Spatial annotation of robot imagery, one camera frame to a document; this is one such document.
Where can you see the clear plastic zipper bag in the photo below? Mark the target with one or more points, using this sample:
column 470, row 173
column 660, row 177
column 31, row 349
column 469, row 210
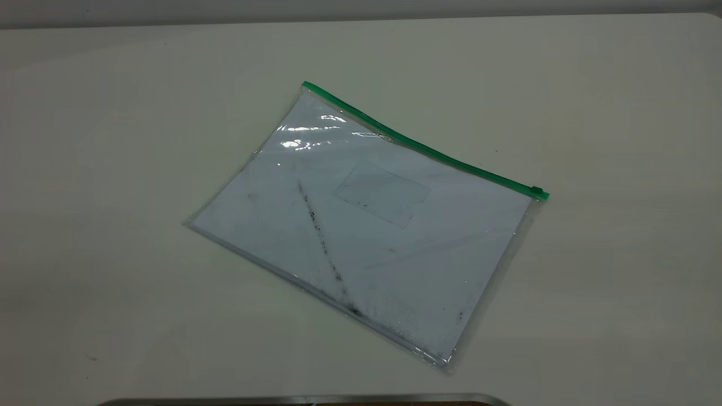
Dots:
column 372, row 237

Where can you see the white paper sheets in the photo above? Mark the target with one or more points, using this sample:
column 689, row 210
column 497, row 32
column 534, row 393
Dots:
column 383, row 248

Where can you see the grey metal rim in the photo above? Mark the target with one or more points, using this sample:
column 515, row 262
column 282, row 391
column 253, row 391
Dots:
column 304, row 400

